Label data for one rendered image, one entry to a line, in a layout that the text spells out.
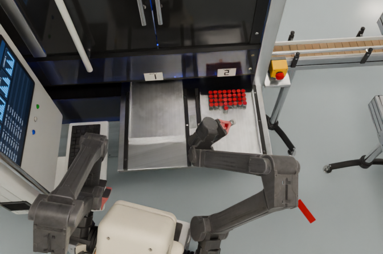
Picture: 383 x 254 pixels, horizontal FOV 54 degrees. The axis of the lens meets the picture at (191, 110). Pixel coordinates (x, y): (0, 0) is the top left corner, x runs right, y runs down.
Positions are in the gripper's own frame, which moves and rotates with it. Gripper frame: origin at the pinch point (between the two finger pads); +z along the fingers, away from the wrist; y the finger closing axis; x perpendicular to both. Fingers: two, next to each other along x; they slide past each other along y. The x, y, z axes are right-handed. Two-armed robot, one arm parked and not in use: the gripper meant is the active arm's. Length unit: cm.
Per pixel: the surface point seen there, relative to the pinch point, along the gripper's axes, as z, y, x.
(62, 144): -4, -122, 50
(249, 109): 36.7, -15.9, 3.1
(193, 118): 13.3, -27.8, 12.8
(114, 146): 20, -111, 33
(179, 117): 12.5, -34.8, 17.6
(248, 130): 29.4, -17.4, -5.0
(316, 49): 72, 12, 11
